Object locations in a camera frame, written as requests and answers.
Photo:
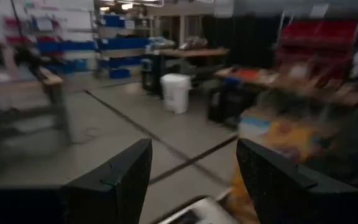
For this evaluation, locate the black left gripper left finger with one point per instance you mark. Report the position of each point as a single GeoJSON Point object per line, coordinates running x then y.
{"type": "Point", "coordinates": [110, 196]}

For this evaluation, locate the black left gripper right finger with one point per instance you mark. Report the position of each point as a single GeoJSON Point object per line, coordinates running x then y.
{"type": "Point", "coordinates": [278, 193]}

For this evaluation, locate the yellow raisin bran cereal box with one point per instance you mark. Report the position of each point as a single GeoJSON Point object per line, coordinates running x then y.
{"type": "Point", "coordinates": [284, 137]}

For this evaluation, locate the black and silver toaster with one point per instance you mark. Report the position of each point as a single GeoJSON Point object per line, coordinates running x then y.
{"type": "Point", "coordinates": [197, 214]}

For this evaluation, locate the black storage crate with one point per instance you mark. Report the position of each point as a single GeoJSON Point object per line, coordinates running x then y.
{"type": "Point", "coordinates": [228, 102]}

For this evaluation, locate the cluttered wooden table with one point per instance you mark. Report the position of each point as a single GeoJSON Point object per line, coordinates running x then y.
{"type": "Point", "coordinates": [291, 82]}

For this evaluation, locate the white plastic bucket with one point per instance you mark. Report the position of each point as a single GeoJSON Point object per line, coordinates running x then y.
{"type": "Point", "coordinates": [176, 93]}

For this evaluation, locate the wooden worktable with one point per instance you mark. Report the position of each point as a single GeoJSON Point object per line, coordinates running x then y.
{"type": "Point", "coordinates": [51, 79]}

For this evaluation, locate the shelf with blue bins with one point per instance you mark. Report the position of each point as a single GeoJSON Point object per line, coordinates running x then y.
{"type": "Point", "coordinates": [123, 43]}

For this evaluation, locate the black curtain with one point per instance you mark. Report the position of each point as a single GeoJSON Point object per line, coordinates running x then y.
{"type": "Point", "coordinates": [244, 40]}

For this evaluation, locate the white shelf with bins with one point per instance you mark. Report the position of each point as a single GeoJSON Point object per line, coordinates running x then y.
{"type": "Point", "coordinates": [57, 46]}

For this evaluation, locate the wooden workbench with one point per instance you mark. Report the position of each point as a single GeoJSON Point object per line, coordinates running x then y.
{"type": "Point", "coordinates": [194, 53]}

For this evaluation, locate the rack of red bins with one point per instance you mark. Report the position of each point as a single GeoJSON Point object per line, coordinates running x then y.
{"type": "Point", "coordinates": [319, 34]}

